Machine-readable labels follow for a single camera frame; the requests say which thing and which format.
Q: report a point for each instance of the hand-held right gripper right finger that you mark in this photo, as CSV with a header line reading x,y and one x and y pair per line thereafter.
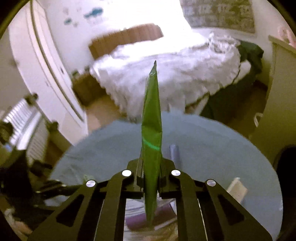
x,y
163,178

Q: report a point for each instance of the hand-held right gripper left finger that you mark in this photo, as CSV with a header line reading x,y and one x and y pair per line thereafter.
x,y
138,176

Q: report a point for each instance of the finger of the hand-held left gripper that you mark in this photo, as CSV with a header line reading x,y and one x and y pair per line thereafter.
x,y
55,186

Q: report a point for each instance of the green plastic packet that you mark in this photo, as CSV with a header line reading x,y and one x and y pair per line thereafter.
x,y
151,115

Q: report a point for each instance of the black trash bin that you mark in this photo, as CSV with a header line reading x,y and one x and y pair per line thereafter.
x,y
288,185

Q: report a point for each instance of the wooden nightstand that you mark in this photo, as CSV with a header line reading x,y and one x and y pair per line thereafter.
x,y
86,89

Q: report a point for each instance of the white louvered wardrobe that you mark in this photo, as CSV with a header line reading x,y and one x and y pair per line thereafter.
x,y
46,64

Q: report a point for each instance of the bed with white duvet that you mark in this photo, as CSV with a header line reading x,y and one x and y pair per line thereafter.
x,y
166,69

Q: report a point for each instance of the brown padded headboard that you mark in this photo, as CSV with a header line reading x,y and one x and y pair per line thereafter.
x,y
124,39

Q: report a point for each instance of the white desk cabinet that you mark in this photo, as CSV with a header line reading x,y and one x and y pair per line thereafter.
x,y
277,97

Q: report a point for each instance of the dark green blanket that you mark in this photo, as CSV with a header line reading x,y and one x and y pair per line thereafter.
x,y
251,58

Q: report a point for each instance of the floral patterned curtain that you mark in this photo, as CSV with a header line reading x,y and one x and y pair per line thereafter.
x,y
219,14

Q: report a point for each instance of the pink plush toy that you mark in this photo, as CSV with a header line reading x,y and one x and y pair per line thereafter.
x,y
288,34

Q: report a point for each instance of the cloud wall stickers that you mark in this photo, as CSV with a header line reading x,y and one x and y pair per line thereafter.
x,y
92,12

